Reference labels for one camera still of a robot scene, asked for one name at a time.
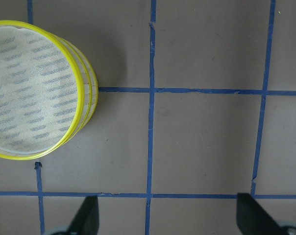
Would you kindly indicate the yellow steamer layer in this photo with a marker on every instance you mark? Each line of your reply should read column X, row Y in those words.
column 86, row 83
column 41, row 92

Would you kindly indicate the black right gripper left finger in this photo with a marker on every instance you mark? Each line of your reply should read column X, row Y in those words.
column 86, row 220

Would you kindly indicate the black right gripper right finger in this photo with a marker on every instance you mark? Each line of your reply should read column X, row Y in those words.
column 252, row 219

